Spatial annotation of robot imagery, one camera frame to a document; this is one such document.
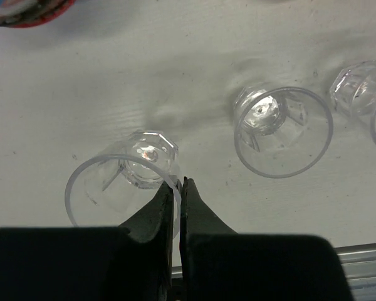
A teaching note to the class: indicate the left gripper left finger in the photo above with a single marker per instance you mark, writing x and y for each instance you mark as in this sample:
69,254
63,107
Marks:
131,261

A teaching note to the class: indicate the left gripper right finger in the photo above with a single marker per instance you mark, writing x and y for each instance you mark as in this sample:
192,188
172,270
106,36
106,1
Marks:
221,264

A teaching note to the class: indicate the clear glass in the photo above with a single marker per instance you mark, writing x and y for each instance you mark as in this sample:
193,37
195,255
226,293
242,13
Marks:
280,132
113,185
353,94

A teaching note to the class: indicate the white red patterned bowl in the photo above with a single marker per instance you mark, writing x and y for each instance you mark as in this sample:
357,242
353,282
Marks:
13,7

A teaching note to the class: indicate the aluminium mounting rail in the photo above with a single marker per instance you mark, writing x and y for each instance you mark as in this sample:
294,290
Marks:
358,263

